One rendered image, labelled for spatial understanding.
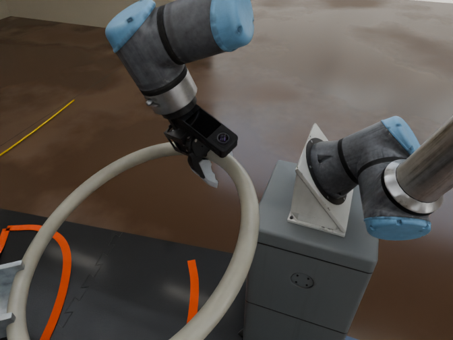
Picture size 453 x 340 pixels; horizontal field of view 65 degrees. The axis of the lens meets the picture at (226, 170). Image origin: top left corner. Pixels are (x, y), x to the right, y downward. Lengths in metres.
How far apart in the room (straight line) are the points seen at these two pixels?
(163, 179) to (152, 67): 2.15
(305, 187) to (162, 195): 1.62
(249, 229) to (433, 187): 0.47
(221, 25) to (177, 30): 0.06
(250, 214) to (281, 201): 0.70
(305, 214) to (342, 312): 0.40
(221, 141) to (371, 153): 0.53
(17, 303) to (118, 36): 0.49
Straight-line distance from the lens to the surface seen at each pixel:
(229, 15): 0.52
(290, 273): 1.27
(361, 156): 1.06
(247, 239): 0.54
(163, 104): 0.62
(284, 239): 1.15
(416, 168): 0.88
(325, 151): 1.12
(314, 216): 1.15
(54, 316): 2.11
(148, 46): 0.57
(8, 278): 0.82
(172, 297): 2.01
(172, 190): 2.59
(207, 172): 0.72
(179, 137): 0.68
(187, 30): 0.54
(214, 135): 0.63
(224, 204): 2.46
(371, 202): 0.98
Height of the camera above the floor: 1.70
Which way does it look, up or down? 38 degrees down
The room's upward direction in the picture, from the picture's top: straight up
